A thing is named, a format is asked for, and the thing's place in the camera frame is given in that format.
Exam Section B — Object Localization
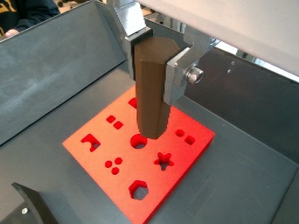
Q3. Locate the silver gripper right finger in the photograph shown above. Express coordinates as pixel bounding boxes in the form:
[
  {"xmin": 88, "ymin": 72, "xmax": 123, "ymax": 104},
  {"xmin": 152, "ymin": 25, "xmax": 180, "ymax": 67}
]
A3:
[{"xmin": 163, "ymin": 27, "xmax": 215, "ymax": 105}]

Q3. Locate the person in dark jacket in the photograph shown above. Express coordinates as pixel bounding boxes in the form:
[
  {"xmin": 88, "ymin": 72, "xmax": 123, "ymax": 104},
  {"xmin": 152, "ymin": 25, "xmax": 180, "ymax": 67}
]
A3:
[{"xmin": 0, "ymin": 0, "xmax": 60, "ymax": 39}]

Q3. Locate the black corner bracket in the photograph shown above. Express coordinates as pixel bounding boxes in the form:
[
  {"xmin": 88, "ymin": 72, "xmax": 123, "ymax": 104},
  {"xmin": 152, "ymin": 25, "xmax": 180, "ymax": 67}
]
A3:
[{"xmin": 0, "ymin": 182, "xmax": 59, "ymax": 224}]

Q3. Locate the dark brown hexagonal peg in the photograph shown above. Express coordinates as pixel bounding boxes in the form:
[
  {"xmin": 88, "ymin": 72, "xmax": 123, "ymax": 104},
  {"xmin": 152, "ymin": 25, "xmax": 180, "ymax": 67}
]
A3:
[{"xmin": 135, "ymin": 37, "xmax": 180, "ymax": 139}]

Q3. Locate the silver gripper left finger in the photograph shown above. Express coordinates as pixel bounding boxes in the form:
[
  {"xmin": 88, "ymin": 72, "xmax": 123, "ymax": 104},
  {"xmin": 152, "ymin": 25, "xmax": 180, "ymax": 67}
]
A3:
[{"xmin": 107, "ymin": 0, "xmax": 152, "ymax": 80}]

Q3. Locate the red shape sorting block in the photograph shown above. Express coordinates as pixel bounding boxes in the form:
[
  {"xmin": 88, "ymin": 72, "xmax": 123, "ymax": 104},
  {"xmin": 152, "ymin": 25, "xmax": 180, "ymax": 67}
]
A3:
[{"xmin": 63, "ymin": 88, "xmax": 215, "ymax": 224}]

